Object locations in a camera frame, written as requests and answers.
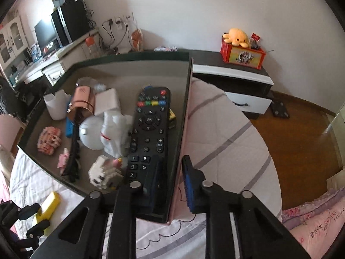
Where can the pink white wrapper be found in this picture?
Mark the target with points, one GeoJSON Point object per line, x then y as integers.
{"type": "Point", "coordinates": [165, 49]}

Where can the red printed box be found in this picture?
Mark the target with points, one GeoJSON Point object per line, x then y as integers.
{"type": "Point", "coordinates": [242, 56]}

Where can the black white low cabinet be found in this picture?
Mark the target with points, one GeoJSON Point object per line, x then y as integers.
{"type": "Point", "coordinates": [231, 72]}

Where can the black computer monitor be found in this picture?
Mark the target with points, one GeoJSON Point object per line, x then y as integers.
{"type": "Point", "coordinates": [45, 33]}

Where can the black remote control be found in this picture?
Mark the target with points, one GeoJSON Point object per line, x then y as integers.
{"type": "Point", "coordinates": [151, 118]}

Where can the white brick toy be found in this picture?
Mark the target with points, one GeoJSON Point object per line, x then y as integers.
{"type": "Point", "coordinates": [105, 172]}

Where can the small pink brick toy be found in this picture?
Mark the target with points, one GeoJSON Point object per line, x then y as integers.
{"type": "Point", "coordinates": [63, 160]}

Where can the black computer tower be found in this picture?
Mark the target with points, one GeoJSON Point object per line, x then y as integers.
{"type": "Point", "coordinates": [71, 24]}

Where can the round table striped cloth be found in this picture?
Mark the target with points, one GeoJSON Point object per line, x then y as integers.
{"type": "Point", "coordinates": [229, 145]}

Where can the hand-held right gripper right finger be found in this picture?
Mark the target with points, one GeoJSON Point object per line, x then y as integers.
{"type": "Point", "coordinates": [188, 191]}

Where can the yellow plush octopus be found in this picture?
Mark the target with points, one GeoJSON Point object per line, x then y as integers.
{"type": "Point", "coordinates": [236, 37]}

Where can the white cup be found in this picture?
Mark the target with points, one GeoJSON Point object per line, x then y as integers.
{"type": "Point", "coordinates": [58, 106]}

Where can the small red card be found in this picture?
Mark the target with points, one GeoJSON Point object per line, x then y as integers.
{"type": "Point", "coordinates": [256, 37]}

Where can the orange capped bottle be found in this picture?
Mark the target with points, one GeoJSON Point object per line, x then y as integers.
{"type": "Point", "coordinates": [90, 45]}

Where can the blue white cartons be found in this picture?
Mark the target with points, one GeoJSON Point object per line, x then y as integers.
{"type": "Point", "coordinates": [34, 50]}

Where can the pink printed bedsheet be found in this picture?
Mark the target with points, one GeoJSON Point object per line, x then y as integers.
{"type": "Point", "coordinates": [315, 226]}

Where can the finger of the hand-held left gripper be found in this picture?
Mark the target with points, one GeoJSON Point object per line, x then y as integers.
{"type": "Point", "coordinates": [29, 211]}
{"type": "Point", "coordinates": [39, 228]}

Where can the orange anatomical model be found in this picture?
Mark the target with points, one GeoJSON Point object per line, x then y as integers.
{"type": "Point", "coordinates": [137, 40]}

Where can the dark jacket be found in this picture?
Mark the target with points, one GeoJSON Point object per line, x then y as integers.
{"type": "Point", "coordinates": [6, 97]}

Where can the white animal figurine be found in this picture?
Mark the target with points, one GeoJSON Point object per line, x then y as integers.
{"type": "Point", "coordinates": [116, 135]}

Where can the rose gold jar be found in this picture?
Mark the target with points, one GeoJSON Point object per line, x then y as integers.
{"type": "Point", "coordinates": [80, 105]}

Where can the black bathroom scale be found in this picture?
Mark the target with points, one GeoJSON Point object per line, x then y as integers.
{"type": "Point", "coordinates": [280, 109]}

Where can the small yellow black item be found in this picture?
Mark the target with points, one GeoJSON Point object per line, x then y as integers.
{"type": "Point", "coordinates": [172, 118]}

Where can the pink axolotl brick toy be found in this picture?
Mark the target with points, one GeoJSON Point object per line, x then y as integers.
{"type": "Point", "coordinates": [50, 140]}

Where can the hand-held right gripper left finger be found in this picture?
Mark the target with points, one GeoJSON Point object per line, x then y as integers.
{"type": "Point", "coordinates": [155, 188]}

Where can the white round ball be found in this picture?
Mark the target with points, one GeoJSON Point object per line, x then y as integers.
{"type": "Point", "coordinates": [90, 133]}

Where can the white desk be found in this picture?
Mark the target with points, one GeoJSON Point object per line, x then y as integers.
{"type": "Point", "coordinates": [54, 62]}

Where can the black office chair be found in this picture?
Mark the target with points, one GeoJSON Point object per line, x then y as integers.
{"type": "Point", "coordinates": [29, 97]}

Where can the pink box with dark rim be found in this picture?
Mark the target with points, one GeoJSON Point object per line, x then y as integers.
{"type": "Point", "coordinates": [121, 70]}

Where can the white glass-door cabinet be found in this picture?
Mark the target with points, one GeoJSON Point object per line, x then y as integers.
{"type": "Point", "coordinates": [12, 40]}

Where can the yellow highlighter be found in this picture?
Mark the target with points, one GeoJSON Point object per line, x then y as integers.
{"type": "Point", "coordinates": [51, 202]}

